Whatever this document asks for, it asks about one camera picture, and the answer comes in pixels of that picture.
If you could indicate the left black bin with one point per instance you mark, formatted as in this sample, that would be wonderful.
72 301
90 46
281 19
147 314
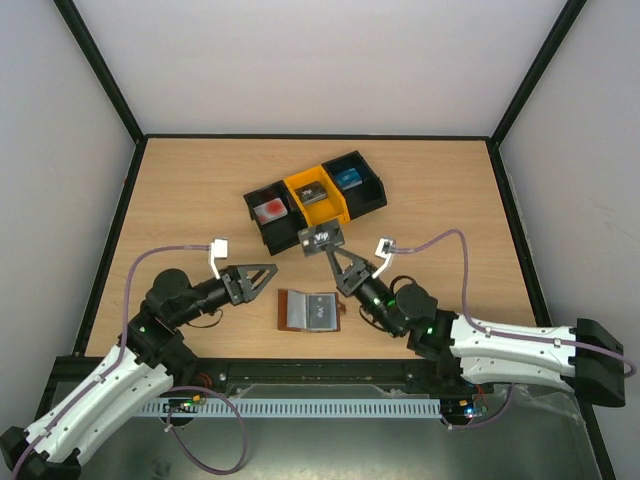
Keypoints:
281 234

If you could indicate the metal sheet front panel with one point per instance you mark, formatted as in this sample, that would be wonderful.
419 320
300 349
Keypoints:
357 438

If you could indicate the blue card stack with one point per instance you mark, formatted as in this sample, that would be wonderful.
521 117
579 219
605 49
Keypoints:
348 179

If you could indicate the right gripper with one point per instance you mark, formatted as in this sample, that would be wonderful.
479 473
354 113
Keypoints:
351 279

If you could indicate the black bin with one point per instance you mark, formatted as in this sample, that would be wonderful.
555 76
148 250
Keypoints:
281 234
365 198

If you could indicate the black front rail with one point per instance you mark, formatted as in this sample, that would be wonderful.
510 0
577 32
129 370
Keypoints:
411 376

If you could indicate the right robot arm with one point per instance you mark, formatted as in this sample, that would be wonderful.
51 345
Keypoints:
585 359

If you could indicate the brown leather card holder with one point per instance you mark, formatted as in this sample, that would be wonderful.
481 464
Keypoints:
309 312

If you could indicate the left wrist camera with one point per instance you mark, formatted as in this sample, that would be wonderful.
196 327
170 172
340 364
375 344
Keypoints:
218 250

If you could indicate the red white card stack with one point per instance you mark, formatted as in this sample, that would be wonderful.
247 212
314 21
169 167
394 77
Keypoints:
270 211

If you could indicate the right black bin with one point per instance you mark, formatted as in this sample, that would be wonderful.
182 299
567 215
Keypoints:
365 198

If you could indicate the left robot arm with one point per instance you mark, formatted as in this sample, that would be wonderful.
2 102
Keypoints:
149 360

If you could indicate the yellow middle bin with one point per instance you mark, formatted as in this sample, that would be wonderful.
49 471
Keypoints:
334 207

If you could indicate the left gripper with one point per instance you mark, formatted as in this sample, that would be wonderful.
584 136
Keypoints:
234 282

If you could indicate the light blue cable duct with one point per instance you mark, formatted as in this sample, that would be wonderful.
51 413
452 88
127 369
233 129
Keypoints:
290 407

